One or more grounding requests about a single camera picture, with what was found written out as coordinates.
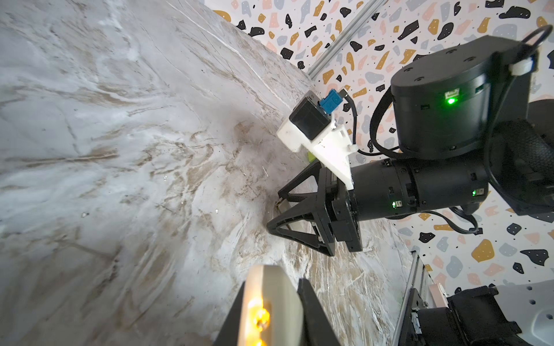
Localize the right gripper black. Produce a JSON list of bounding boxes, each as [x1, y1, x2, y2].
[[266, 161, 362, 257]]

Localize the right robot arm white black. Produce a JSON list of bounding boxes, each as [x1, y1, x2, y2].
[[267, 25, 553, 257]]

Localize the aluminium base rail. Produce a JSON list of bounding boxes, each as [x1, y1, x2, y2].
[[392, 251, 437, 346]]

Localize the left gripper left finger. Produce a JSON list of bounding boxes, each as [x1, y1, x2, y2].
[[214, 282, 245, 346]]

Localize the white remote control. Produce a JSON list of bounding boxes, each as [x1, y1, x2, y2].
[[237, 265, 304, 346]]

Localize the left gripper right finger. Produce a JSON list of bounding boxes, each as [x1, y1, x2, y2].
[[297, 278, 340, 346]]

